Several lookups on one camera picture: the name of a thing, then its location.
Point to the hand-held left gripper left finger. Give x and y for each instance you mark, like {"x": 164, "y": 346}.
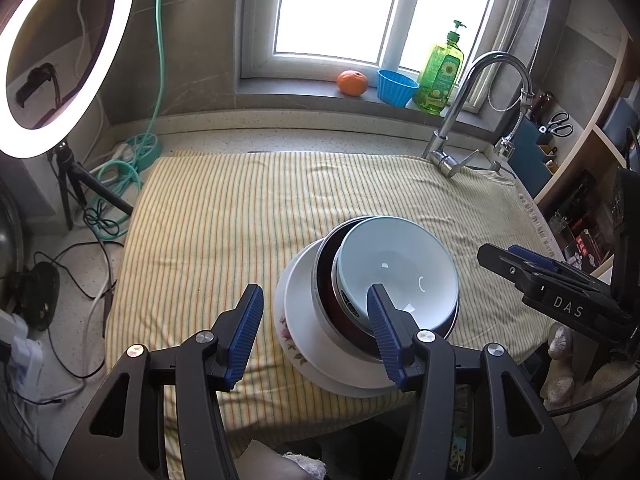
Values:
{"x": 247, "y": 330}

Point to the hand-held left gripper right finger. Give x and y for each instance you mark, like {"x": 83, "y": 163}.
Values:
{"x": 385, "y": 330}

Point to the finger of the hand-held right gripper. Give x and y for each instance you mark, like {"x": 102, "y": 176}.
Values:
{"x": 535, "y": 260}
{"x": 500, "y": 262}

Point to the rose-print plate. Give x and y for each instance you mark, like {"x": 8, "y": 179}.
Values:
{"x": 285, "y": 332}

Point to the stainless steel bowl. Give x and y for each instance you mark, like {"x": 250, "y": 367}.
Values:
{"x": 345, "y": 347}

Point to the pink blossom deep plate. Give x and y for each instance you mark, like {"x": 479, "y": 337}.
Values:
{"x": 300, "y": 300}

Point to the mint green bowl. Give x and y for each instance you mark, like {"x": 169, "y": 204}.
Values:
{"x": 390, "y": 260}

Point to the person's right hand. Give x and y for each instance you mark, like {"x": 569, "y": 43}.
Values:
{"x": 560, "y": 387}

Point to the dark red packet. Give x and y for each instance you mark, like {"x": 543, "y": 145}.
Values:
{"x": 590, "y": 247}

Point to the blue utensil holder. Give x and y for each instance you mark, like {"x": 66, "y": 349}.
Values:
{"x": 525, "y": 150}

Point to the striped yellow cloth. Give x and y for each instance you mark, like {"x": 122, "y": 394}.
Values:
{"x": 225, "y": 220}

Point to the steel scissors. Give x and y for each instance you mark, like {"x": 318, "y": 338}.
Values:
{"x": 560, "y": 122}

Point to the wooden shelf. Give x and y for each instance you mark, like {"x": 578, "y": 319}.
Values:
{"x": 592, "y": 130}

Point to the chrome faucet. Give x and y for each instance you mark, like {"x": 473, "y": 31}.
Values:
{"x": 450, "y": 125}

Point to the green dish soap bottle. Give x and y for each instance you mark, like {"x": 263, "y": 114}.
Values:
{"x": 440, "y": 75}

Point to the blue ribbed cup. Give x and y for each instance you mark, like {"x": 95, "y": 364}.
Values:
{"x": 395, "y": 87}

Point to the teal power strip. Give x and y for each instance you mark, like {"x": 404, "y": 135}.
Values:
{"x": 150, "y": 150}

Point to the black round stand base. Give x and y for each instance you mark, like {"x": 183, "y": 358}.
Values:
{"x": 42, "y": 295}

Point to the white plug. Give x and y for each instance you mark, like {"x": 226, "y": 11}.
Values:
{"x": 120, "y": 150}

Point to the white plastic wrap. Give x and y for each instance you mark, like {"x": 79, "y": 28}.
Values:
{"x": 25, "y": 360}

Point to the orange tangerine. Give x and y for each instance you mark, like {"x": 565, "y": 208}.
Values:
{"x": 352, "y": 82}

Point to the window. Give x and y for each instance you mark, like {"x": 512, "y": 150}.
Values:
{"x": 340, "y": 5}

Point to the black phone holder clamp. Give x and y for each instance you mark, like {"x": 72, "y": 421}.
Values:
{"x": 35, "y": 82}

